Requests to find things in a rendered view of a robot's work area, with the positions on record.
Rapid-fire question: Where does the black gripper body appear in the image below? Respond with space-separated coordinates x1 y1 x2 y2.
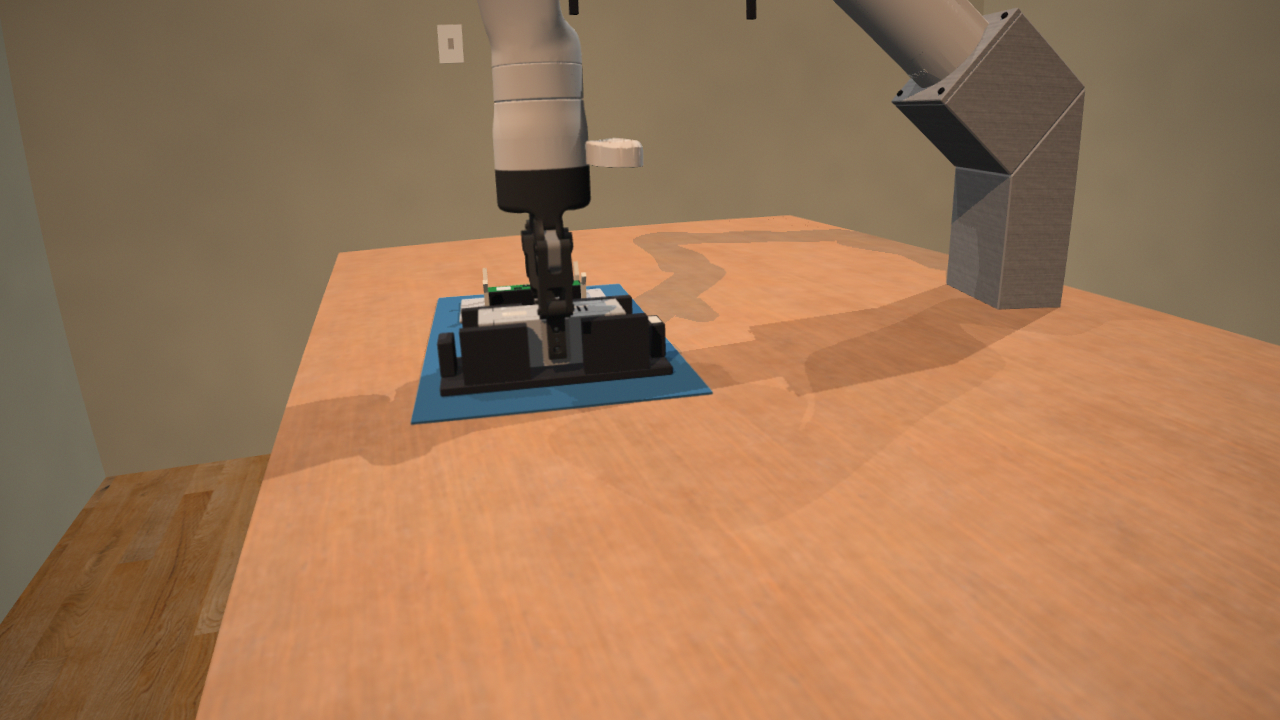
495 165 591 274

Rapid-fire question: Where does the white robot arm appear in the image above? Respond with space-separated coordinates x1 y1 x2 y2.
477 0 989 170

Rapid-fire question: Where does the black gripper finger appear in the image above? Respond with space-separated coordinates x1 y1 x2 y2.
521 220 570 305
524 231 575 366

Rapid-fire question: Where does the grey rectangular cover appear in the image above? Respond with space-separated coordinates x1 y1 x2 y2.
477 299 626 366

